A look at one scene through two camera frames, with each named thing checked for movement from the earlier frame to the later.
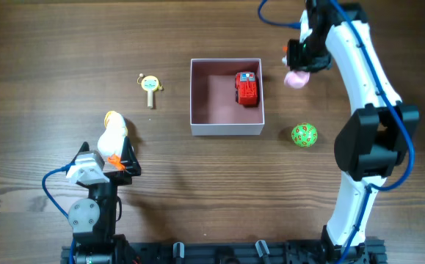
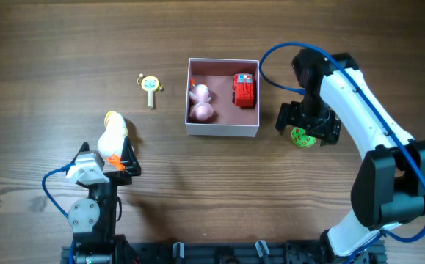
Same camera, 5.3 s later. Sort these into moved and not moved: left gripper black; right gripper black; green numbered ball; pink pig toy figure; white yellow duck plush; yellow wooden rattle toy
Moved: right gripper black; pink pig toy figure
Not moved: green numbered ball; left gripper black; yellow wooden rattle toy; white yellow duck plush
